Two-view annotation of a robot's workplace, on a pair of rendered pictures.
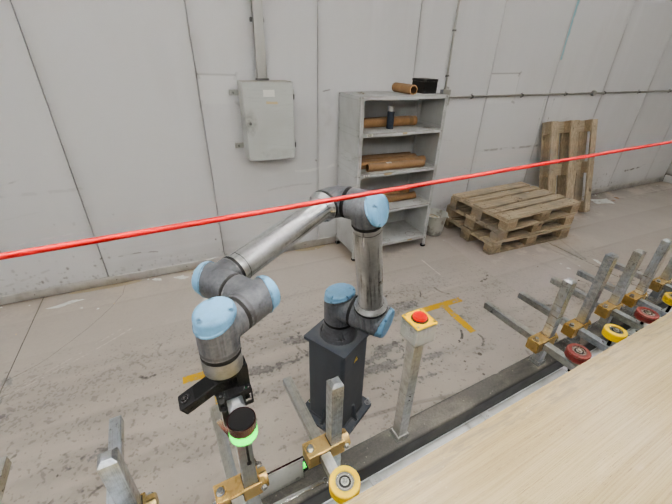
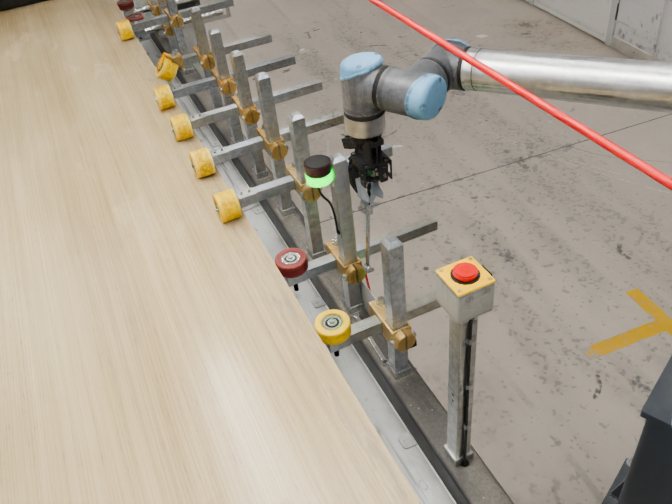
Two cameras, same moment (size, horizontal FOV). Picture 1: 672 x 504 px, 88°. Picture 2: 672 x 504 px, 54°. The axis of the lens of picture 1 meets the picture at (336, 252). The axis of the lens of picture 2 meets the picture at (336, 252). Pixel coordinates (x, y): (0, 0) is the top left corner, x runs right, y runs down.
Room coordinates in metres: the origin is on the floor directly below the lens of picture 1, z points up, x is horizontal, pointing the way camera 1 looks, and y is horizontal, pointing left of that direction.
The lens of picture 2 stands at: (0.67, -1.02, 1.95)
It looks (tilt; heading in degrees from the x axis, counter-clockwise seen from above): 40 degrees down; 99
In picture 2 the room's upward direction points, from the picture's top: 7 degrees counter-clockwise
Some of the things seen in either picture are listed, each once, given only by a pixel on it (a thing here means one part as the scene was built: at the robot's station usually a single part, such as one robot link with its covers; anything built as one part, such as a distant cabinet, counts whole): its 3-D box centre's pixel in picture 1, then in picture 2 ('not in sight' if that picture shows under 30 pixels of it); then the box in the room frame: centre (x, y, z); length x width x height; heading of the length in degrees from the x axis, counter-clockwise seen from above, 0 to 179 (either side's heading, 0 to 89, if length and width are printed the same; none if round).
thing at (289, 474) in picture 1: (261, 488); (365, 296); (0.55, 0.20, 0.75); 0.26 x 0.01 x 0.10; 119
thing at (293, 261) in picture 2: not in sight; (293, 273); (0.37, 0.18, 0.85); 0.08 x 0.08 x 0.11
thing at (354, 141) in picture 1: (386, 176); not in sight; (3.48, -0.49, 0.78); 0.90 x 0.45 x 1.55; 115
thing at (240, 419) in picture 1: (246, 448); (323, 200); (0.47, 0.19, 1.07); 0.06 x 0.06 x 0.22; 29
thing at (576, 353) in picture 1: (574, 360); not in sight; (0.97, -0.91, 0.85); 0.08 x 0.08 x 0.11
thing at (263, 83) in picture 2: not in sight; (275, 148); (0.27, 0.65, 0.94); 0.03 x 0.03 x 0.48; 29
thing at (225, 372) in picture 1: (222, 359); (366, 121); (0.58, 0.26, 1.23); 0.10 x 0.09 x 0.05; 29
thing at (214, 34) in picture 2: not in sight; (228, 94); (0.03, 1.09, 0.90); 0.03 x 0.03 x 0.48; 29
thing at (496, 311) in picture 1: (526, 333); not in sight; (1.14, -0.82, 0.83); 0.43 x 0.03 x 0.04; 29
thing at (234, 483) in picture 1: (242, 488); (344, 261); (0.50, 0.23, 0.85); 0.13 x 0.06 x 0.05; 119
